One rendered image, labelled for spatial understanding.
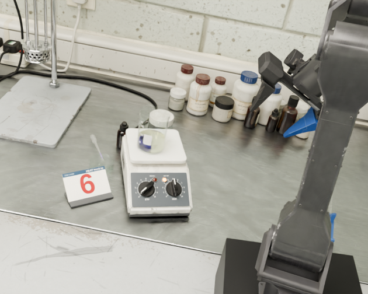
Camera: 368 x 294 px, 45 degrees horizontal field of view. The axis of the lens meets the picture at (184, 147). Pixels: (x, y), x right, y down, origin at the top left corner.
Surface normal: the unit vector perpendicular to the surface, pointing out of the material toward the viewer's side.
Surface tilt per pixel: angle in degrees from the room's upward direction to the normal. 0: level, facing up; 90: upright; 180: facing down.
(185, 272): 0
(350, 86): 91
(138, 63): 90
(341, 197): 0
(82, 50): 90
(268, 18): 90
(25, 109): 0
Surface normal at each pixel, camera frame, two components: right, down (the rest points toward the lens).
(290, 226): -0.29, 0.19
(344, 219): 0.15, -0.81
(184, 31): -0.12, 0.55
